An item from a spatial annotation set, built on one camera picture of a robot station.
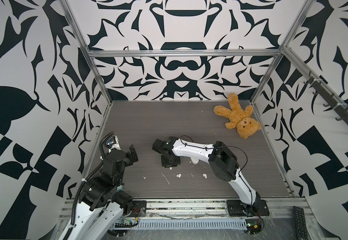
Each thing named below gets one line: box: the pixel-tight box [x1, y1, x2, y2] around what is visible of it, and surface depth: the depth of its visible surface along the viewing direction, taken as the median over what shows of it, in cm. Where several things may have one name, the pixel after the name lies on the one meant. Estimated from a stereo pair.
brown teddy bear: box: [213, 93, 262, 139], surface depth 104 cm
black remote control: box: [293, 205, 308, 240], surface depth 71 cm
